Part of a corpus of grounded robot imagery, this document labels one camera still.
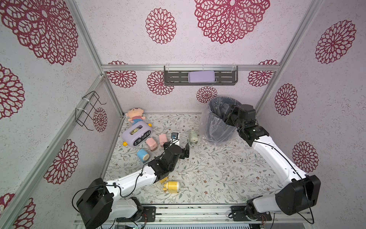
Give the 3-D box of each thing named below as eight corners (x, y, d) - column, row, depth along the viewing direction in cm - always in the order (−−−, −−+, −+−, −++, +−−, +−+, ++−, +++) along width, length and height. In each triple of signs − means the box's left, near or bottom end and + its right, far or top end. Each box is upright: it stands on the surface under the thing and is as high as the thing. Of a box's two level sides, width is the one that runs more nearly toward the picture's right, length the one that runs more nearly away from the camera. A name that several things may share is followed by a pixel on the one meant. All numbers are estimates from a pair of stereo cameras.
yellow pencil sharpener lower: (164, 193, 83) (163, 189, 76) (165, 186, 85) (163, 181, 78) (179, 193, 83) (179, 189, 76) (179, 186, 85) (179, 181, 78)
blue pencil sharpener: (137, 158, 96) (135, 153, 91) (142, 153, 99) (140, 147, 93) (146, 163, 93) (144, 159, 88) (151, 158, 96) (149, 153, 91)
